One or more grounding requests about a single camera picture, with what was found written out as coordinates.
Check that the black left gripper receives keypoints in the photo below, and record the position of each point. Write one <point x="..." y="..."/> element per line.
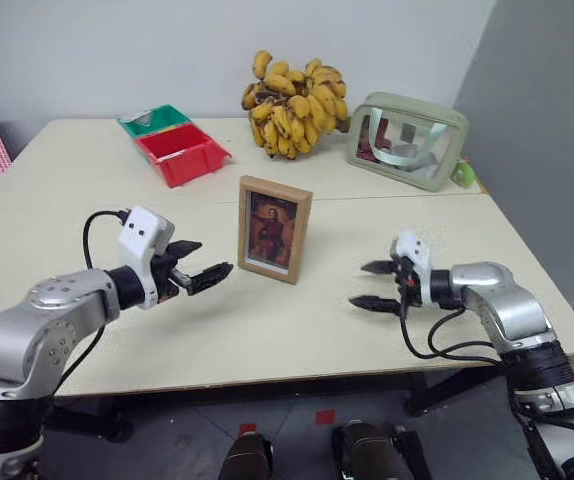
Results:
<point x="164" y="275"/>

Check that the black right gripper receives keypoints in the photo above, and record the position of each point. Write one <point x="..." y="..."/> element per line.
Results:
<point x="405" y="274"/>

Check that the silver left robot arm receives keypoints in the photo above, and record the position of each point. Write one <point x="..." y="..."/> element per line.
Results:
<point x="42" y="320"/>

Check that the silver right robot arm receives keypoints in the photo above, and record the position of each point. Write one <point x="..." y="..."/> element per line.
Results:
<point x="497" y="290"/>

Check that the red plastic bin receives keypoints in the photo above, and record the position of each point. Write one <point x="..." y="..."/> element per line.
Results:
<point x="187" y="165"/>

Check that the black table leg base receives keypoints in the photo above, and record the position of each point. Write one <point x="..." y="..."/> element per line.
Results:
<point x="432" y="395"/>
<point x="92" y="420"/>

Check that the small green round object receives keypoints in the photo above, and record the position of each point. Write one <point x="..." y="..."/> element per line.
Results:
<point x="463" y="174"/>

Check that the green plastic bin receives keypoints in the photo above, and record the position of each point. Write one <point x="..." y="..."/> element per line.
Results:
<point x="172" y="116"/>

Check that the clear plastic packet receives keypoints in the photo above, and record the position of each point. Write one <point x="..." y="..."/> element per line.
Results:
<point x="137" y="119"/>

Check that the dark rounded shape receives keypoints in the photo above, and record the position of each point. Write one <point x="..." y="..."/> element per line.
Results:
<point x="367" y="450"/>
<point x="244" y="457"/>

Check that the yellow banana bunch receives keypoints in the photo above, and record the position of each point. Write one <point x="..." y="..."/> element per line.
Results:
<point x="292" y="115"/>

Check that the clear pouch with green trim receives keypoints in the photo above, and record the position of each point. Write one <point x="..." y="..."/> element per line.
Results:
<point x="407" y="102"/>

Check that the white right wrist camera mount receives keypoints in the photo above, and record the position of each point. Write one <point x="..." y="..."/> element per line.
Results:
<point x="419" y="250"/>

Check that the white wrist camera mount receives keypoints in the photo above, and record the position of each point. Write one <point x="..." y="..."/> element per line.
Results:
<point x="139" y="235"/>
<point x="419" y="250"/>

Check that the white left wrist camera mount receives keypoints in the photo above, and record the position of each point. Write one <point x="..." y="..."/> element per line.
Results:
<point x="139" y="235"/>

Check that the wooden picture frame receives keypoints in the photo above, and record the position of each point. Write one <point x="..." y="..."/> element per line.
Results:
<point x="270" y="230"/>

